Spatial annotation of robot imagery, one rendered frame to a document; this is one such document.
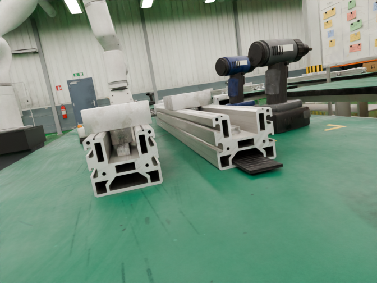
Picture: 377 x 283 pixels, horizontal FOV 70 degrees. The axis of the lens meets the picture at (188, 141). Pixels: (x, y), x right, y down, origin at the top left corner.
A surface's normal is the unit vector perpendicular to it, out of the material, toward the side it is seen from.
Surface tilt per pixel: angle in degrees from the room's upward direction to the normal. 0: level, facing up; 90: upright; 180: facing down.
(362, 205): 0
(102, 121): 90
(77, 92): 90
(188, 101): 90
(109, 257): 0
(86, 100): 90
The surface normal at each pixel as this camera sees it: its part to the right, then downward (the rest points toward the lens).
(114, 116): 0.22, 0.15
